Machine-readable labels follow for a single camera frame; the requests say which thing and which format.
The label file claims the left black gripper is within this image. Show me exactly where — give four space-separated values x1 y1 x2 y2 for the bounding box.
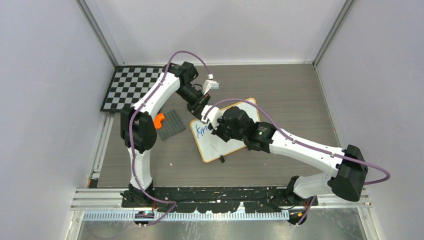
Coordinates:
176 85 212 124

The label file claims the yellow framed whiteboard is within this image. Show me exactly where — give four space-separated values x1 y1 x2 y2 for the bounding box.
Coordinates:
189 97 261 164

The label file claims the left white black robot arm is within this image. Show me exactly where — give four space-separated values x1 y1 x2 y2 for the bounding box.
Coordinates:
120 61 210 207

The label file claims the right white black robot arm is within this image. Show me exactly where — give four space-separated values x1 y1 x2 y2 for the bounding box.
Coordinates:
208 106 368 205

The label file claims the grey studded baseplate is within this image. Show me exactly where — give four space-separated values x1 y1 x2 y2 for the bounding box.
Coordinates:
157 110 186 141

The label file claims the orange curved block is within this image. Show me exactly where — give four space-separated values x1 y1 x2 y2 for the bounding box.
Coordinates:
153 113 166 130

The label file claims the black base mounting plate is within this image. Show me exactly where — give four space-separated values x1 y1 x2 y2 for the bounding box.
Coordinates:
120 186 312 214

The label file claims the black white checkerboard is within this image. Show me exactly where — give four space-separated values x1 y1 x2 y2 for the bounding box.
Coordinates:
100 65 162 113

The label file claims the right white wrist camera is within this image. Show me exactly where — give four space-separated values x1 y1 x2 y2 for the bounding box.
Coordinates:
200 105 223 130

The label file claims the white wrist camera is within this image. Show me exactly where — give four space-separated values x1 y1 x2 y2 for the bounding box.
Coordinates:
200 105 223 130
201 74 220 95

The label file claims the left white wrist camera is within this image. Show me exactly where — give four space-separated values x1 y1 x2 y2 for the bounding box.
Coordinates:
201 74 220 95

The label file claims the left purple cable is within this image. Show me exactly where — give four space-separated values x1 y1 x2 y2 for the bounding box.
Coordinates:
129 50 213 226

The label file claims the purple cable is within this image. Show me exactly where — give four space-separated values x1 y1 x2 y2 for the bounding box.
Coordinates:
129 50 213 226
202 98 392 228

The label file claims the aluminium frame rail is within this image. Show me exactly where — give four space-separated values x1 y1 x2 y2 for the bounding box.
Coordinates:
71 188 372 225

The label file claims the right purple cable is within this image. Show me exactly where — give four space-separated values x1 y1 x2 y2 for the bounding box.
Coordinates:
202 98 392 228

